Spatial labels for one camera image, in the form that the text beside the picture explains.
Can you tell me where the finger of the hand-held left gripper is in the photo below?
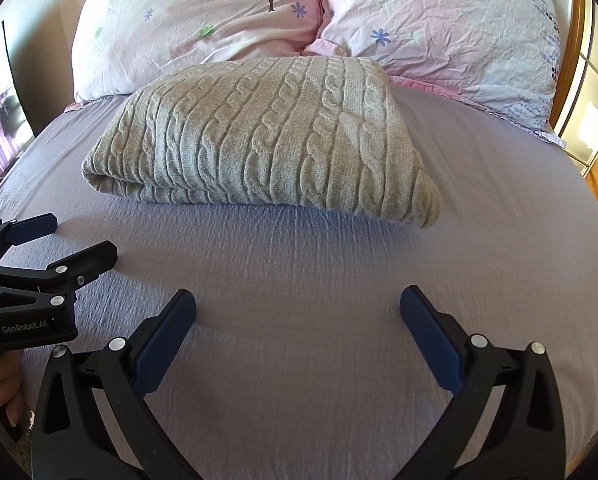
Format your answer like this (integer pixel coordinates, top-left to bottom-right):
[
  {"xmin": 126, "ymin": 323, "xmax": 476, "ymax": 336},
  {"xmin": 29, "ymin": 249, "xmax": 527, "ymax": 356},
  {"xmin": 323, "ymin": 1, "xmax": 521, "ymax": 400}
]
[
  {"xmin": 0, "ymin": 240, "xmax": 119, "ymax": 318},
  {"xmin": 0, "ymin": 213, "xmax": 59, "ymax": 266}
]

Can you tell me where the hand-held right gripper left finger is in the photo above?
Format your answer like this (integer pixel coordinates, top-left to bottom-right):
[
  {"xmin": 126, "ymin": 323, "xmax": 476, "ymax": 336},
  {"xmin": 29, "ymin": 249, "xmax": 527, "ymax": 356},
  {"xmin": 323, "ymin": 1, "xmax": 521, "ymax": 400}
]
[{"xmin": 30, "ymin": 288, "xmax": 203, "ymax": 480}]

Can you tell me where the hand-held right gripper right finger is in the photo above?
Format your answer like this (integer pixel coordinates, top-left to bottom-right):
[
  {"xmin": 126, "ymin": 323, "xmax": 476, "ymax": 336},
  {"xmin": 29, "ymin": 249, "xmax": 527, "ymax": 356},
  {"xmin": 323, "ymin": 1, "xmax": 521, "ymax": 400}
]
[{"xmin": 400, "ymin": 285, "xmax": 570, "ymax": 480}]

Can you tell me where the pink floral pillow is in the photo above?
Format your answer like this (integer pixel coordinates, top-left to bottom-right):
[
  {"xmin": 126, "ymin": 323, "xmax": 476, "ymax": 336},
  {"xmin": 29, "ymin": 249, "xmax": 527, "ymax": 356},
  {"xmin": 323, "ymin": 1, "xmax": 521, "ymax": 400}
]
[{"xmin": 304, "ymin": 0, "xmax": 564, "ymax": 147}]

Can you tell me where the pink tree-print pillow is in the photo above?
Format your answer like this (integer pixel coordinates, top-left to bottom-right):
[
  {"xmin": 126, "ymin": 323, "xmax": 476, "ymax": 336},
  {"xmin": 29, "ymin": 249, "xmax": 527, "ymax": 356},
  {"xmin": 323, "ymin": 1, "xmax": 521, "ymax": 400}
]
[{"xmin": 72, "ymin": 0, "xmax": 328, "ymax": 104}]

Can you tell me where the beige cable-knit sweater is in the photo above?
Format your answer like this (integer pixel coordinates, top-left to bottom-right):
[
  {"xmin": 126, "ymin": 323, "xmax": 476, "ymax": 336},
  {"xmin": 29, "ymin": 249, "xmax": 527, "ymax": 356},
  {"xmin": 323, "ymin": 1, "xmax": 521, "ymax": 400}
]
[{"xmin": 82, "ymin": 56, "xmax": 442, "ymax": 229}]

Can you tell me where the wooden headboard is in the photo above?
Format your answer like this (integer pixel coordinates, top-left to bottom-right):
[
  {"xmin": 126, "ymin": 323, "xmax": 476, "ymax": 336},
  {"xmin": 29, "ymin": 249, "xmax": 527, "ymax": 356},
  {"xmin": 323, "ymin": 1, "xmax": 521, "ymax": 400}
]
[{"xmin": 550, "ymin": 0, "xmax": 598, "ymax": 221}]

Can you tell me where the purple curtain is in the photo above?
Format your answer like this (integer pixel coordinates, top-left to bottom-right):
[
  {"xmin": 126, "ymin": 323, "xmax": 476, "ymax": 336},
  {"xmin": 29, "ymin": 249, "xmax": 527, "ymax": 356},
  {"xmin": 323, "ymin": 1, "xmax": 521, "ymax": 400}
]
[{"xmin": 0, "ymin": 55, "xmax": 35, "ymax": 173}]

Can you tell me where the person's left hand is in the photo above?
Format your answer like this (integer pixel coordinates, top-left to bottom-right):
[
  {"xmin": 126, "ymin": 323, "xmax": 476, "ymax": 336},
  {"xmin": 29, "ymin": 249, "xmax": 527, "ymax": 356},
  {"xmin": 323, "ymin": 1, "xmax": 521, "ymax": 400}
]
[{"xmin": 0, "ymin": 349, "xmax": 26, "ymax": 426}]

